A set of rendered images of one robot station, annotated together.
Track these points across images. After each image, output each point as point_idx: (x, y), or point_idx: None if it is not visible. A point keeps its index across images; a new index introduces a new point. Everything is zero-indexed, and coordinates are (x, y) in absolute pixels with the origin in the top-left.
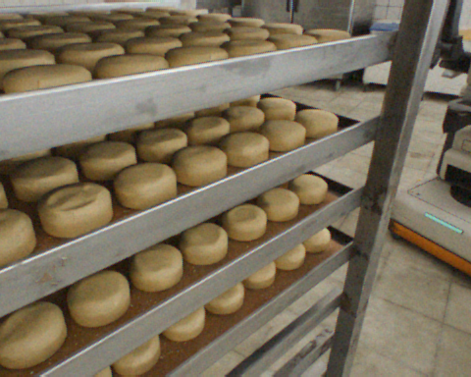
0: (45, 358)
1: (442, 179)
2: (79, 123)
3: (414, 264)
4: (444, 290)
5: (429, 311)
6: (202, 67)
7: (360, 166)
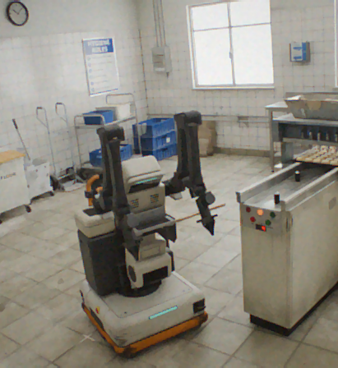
0: None
1: (104, 295)
2: None
3: (168, 355)
4: (198, 347)
5: (221, 360)
6: None
7: None
